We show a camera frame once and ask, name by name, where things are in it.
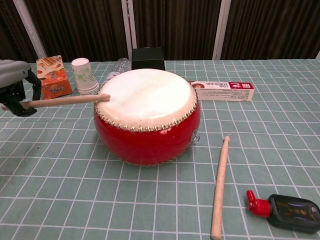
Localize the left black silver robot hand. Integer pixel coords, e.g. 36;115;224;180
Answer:
0;59;43;118

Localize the black ink bottle red cap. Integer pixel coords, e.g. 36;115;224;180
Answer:
246;189;320;235

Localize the clear plastic water bottle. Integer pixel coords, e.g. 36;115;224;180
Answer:
101;57;133;87

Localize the green checkered tablecloth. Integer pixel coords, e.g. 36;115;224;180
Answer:
0;58;320;240

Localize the white paper cup stack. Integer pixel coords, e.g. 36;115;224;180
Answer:
71;57;100;95

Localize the long white wrap box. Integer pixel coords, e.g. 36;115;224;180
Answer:
187;80;255;103

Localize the wooden drumstick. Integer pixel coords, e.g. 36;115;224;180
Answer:
0;93;111;111
210;135;231;240

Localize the orange snack box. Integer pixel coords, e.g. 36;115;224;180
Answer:
36;55;73;100

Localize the red drum white skin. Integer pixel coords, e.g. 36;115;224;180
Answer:
93;69;201;168

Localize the black cardboard box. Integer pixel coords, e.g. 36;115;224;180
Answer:
131;47;166;71

